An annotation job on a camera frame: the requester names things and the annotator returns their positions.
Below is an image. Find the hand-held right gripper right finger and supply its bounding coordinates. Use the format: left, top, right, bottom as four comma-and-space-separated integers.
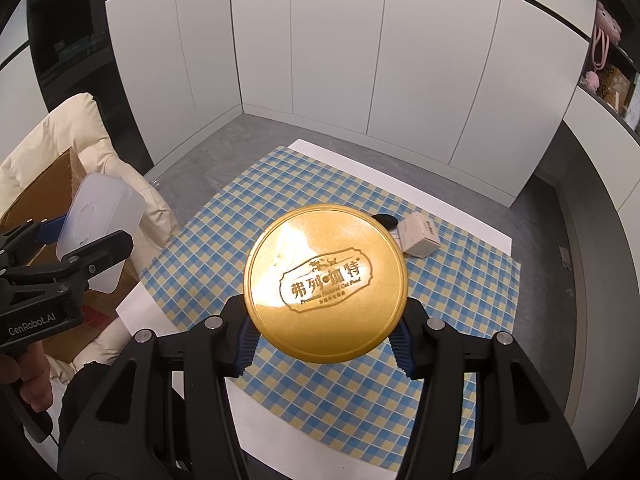
390, 296, 588, 480

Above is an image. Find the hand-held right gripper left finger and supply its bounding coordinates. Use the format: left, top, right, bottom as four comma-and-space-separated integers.
57, 295, 261, 480

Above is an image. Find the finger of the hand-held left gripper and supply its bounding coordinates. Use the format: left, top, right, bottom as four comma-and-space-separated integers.
0, 215, 68, 266
59, 230, 135, 292

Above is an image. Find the clear plastic container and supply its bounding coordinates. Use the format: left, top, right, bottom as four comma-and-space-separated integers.
56, 172, 147, 295

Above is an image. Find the brown cardboard box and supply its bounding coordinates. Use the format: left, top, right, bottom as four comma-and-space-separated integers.
0, 147, 141, 363

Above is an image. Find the red jar with gold lid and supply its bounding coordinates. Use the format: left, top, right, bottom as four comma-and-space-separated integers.
243, 205, 408, 363

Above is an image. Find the small beige box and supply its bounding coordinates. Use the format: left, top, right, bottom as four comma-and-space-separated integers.
400, 212, 442, 258

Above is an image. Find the person's left hand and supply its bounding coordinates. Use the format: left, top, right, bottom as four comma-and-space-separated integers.
0, 342, 52, 413

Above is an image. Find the white table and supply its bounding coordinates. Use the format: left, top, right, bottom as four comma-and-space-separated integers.
116, 139, 512, 480

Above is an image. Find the cream padded armchair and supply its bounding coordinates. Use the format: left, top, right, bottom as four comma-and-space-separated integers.
0, 92, 180, 386

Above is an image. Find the blue yellow checkered tablecloth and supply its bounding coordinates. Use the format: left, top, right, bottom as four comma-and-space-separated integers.
137, 146, 523, 461

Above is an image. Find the black glass panel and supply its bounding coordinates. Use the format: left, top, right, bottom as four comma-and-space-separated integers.
25, 0, 153, 173

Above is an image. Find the printed box on shelf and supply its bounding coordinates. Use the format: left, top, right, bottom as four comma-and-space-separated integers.
597, 65, 636, 111

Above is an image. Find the pink bag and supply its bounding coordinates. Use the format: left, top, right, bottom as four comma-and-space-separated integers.
592, 2, 623, 68

